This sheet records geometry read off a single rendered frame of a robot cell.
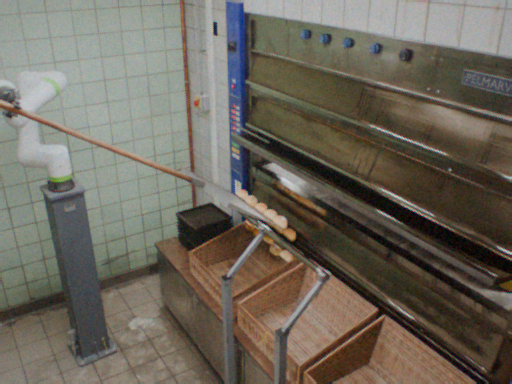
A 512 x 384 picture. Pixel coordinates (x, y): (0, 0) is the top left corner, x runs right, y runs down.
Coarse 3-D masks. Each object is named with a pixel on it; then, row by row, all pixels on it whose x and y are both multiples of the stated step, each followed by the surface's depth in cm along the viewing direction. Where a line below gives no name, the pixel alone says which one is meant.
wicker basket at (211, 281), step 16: (240, 224) 330; (224, 240) 328; (240, 240) 335; (192, 256) 314; (208, 256) 326; (240, 256) 339; (272, 256) 316; (192, 272) 322; (208, 272) 297; (224, 272) 322; (256, 272) 322; (272, 272) 285; (208, 288) 303; (240, 288) 307; (256, 288) 282; (288, 288) 296
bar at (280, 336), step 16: (256, 224) 258; (256, 240) 255; (304, 256) 229; (320, 272) 219; (224, 288) 255; (320, 288) 219; (224, 304) 260; (304, 304) 218; (224, 320) 265; (288, 320) 219; (224, 336) 270
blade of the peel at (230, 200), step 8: (184, 168) 293; (192, 176) 285; (200, 176) 304; (208, 184) 297; (208, 192) 269; (216, 192) 284; (224, 192) 298; (224, 200) 257; (232, 200) 283; (240, 200) 300; (232, 208) 256; (240, 208) 258; (248, 208) 284; (256, 216) 266; (264, 216) 284
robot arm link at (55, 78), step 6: (42, 72) 277; (48, 72) 276; (54, 72) 276; (60, 72) 278; (42, 78) 270; (48, 78) 269; (54, 78) 272; (60, 78) 275; (66, 78) 280; (54, 84) 269; (60, 84) 274; (66, 84) 280; (60, 90) 274
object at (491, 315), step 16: (272, 176) 310; (288, 192) 296; (304, 192) 289; (320, 208) 272; (352, 224) 255; (368, 240) 245; (384, 240) 241; (400, 256) 228; (416, 256) 228; (416, 272) 222; (432, 272) 216; (448, 288) 208; (464, 288) 206; (464, 304) 203; (480, 304) 197; (496, 304) 196; (496, 320) 192
